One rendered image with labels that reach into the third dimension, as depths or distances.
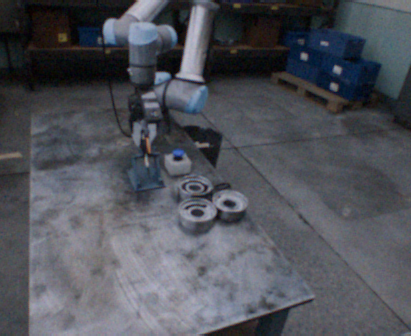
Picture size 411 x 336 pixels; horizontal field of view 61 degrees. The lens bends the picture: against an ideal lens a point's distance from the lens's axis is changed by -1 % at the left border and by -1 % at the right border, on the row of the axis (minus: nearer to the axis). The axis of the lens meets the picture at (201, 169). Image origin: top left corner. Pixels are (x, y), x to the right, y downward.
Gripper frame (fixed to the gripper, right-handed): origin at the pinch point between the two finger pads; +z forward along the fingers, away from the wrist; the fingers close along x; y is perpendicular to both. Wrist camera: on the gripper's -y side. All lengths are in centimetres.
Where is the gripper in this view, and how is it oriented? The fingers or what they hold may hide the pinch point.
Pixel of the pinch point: (144, 143)
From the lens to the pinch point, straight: 112.4
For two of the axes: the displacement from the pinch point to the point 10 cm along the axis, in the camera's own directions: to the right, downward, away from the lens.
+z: -0.9, 8.5, 5.2
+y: -3.8, -5.1, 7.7
